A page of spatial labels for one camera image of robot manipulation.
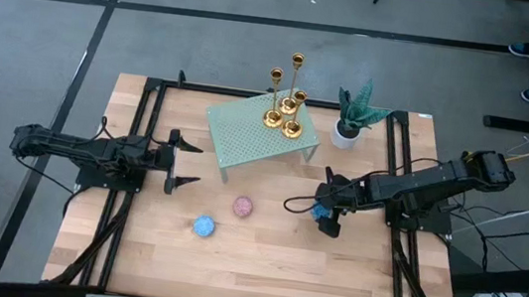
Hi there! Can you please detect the short gold candlestick holder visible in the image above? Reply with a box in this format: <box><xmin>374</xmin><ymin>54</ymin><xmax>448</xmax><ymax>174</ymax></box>
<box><xmin>280</xmin><ymin>88</ymin><xmax>310</xmax><ymax>142</ymax></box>

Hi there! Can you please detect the pink speckled candle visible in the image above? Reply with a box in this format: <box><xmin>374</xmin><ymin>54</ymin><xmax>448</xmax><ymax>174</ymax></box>
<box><xmin>231</xmin><ymin>194</ymin><xmax>256</xmax><ymax>221</ymax></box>

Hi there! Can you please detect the light blue speckled candle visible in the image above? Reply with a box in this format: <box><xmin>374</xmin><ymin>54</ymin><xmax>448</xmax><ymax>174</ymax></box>
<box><xmin>192</xmin><ymin>214</ymin><xmax>217</xmax><ymax>239</ymax></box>

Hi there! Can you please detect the tall gold candlestick holder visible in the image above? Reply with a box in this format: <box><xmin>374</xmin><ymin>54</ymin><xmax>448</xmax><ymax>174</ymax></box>
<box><xmin>278</xmin><ymin>50</ymin><xmax>308</xmax><ymax>117</ymax></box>

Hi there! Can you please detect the black aluminium rail frame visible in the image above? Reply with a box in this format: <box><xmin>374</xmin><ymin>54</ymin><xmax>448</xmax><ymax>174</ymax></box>
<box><xmin>41</xmin><ymin>56</ymin><xmax>483</xmax><ymax>297</ymax></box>

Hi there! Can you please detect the medium gold candlestick holder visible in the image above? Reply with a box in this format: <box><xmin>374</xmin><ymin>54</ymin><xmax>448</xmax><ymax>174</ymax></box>
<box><xmin>261</xmin><ymin>65</ymin><xmax>291</xmax><ymax>131</ymax></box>

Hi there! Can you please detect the dark blue speckled candle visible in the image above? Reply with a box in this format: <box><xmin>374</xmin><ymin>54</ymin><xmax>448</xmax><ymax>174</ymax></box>
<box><xmin>310</xmin><ymin>201</ymin><xmax>334</xmax><ymax>224</ymax></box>

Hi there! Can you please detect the green plant in white pot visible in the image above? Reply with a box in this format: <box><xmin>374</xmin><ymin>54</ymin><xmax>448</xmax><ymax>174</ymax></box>
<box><xmin>329</xmin><ymin>74</ymin><xmax>396</xmax><ymax>155</ymax></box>

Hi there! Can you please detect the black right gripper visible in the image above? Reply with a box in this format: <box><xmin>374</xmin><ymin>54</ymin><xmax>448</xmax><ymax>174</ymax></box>
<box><xmin>310</xmin><ymin>165</ymin><xmax>367</xmax><ymax>242</ymax></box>

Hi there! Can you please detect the green perforated metal shelf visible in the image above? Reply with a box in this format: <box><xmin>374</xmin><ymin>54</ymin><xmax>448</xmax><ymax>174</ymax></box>
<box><xmin>198</xmin><ymin>77</ymin><xmax>327</xmax><ymax>194</ymax></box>

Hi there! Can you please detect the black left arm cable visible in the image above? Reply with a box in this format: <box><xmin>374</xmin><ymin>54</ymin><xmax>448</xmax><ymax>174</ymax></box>
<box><xmin>9</xmin><ymin>154</ymin><xmax>90</xmax><ymax>220</ymax></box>

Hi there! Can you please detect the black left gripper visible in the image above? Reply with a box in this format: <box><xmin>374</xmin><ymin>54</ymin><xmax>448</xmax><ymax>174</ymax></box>
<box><xmin>151</xmin><ymin>126</ymin><xmax>207</xmax><ymax>199</ymax></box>

